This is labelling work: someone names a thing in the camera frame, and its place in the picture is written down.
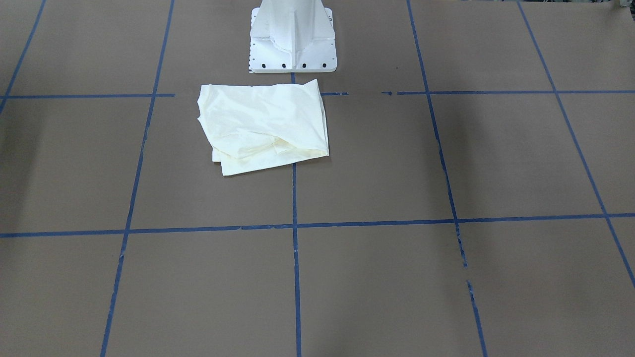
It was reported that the cream long-sleeve cat shirt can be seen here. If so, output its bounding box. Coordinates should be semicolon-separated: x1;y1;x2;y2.
197;79;330;177

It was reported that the white mounting plate with holes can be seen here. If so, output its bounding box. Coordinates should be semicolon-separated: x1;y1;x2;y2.
248;0;338;74

